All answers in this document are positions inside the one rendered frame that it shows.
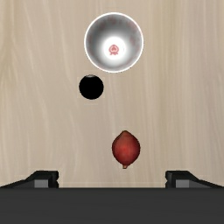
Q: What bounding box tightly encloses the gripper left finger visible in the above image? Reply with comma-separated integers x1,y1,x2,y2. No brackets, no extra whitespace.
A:
0,170,60,189

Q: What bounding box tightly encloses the red onion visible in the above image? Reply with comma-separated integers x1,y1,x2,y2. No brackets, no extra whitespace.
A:
111,129,142,170

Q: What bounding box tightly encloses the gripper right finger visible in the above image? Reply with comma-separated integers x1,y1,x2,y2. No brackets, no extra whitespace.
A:
164,170,224,189

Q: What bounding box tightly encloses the black round object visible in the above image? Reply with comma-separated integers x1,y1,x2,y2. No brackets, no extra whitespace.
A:
78,73,105,101

